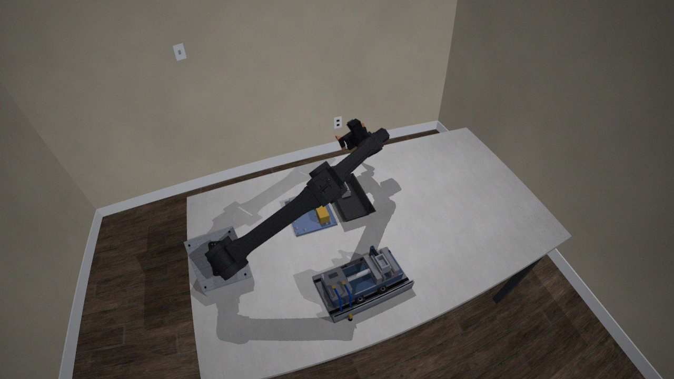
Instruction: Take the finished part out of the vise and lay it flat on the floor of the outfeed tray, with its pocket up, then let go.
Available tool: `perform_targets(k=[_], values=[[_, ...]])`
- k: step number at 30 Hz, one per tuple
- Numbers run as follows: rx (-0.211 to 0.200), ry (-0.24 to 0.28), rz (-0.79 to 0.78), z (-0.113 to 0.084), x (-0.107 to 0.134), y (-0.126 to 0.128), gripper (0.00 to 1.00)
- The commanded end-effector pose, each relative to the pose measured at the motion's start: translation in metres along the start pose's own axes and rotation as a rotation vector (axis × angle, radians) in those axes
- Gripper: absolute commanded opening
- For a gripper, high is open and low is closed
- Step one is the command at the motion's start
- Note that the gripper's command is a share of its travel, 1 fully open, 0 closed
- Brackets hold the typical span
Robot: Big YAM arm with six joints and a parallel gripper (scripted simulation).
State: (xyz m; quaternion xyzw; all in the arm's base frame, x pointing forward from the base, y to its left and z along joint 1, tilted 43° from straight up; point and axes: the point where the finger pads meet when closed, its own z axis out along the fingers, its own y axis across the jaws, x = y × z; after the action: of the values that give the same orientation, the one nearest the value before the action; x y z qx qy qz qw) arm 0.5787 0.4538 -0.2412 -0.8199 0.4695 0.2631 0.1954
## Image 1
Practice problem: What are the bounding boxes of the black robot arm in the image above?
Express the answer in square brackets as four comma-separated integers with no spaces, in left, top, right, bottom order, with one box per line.
[205,119,390,281]

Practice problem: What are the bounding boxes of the yellow block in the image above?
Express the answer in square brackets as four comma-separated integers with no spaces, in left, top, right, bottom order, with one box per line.
[315,206,330,224]

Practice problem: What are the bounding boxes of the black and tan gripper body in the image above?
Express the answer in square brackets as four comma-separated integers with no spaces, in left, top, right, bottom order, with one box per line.
[339,127,367,150]

